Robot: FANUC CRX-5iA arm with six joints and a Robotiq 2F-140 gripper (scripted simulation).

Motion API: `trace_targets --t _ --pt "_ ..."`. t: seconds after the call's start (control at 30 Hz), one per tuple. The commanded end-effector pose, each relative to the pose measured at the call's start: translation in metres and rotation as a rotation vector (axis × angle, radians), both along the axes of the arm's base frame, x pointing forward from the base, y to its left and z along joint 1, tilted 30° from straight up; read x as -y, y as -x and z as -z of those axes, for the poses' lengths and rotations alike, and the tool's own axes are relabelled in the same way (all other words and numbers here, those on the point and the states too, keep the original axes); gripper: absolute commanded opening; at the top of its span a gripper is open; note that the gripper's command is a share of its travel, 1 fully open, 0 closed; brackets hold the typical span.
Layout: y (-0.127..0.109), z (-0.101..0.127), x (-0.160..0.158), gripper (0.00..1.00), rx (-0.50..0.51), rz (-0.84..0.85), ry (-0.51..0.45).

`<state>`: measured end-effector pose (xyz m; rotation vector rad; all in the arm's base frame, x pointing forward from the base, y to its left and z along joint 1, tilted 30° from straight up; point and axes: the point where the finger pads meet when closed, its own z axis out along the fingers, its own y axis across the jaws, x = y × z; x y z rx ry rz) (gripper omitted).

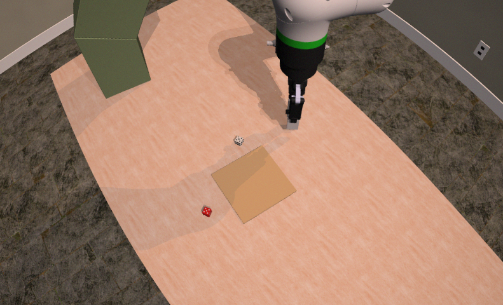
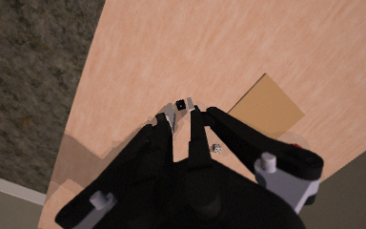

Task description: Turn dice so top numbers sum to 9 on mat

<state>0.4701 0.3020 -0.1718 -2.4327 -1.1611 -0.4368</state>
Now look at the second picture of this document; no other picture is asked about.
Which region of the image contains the tan square mat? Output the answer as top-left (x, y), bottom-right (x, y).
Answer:
top-left (227, 73), bottom-right (305, 139)

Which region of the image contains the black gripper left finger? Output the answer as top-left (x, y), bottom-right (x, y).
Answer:
top-left (54, 102), bottom-right (176, 229)

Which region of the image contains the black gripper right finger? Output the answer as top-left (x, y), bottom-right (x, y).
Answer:
top-left (185, 97), bottom-right (324, 220)

